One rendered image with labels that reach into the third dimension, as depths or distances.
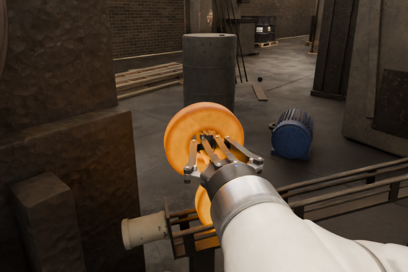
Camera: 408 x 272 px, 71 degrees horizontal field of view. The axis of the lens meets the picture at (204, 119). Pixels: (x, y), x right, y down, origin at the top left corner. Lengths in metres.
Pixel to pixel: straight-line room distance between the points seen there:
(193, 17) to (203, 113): 4.21
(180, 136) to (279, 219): 0.29
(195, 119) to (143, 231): 0.25
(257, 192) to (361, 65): 2.47
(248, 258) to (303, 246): 0.05
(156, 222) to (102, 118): 0.26
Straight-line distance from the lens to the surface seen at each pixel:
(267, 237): 0.28
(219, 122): 0.54
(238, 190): 0.34
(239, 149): 0.48
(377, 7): 2.68
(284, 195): 0.74
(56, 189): 0.58
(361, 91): 2.78
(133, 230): 0.63
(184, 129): 0.53
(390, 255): 0.37
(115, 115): 0.70
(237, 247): 0.29
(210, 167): 0.43
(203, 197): 0.61
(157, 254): 1.55
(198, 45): 2.92
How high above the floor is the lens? 1.09
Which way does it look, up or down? 20 degrees down
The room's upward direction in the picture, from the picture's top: straight up
